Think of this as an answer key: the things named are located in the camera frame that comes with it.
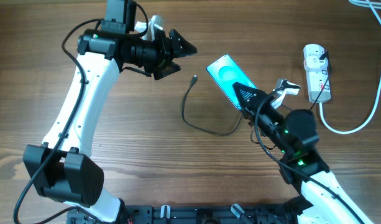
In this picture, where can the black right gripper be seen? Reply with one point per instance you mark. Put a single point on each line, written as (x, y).
(249, 107)

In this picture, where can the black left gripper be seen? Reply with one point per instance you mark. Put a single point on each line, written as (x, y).
(165, 53)

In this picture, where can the Galaxy S25 smartphone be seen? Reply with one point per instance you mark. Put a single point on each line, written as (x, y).
(225, 72)

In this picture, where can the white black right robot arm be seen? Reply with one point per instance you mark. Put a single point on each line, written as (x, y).
(321, 198)

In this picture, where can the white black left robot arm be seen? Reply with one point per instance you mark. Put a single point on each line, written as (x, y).
(61, 168)

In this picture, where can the white USB charger plug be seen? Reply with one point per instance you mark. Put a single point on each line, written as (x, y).
(315, 62)

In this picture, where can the white power strip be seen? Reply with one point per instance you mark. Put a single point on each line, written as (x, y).
(317, 82)

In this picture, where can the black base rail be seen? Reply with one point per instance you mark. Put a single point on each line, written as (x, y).
(234, 214)

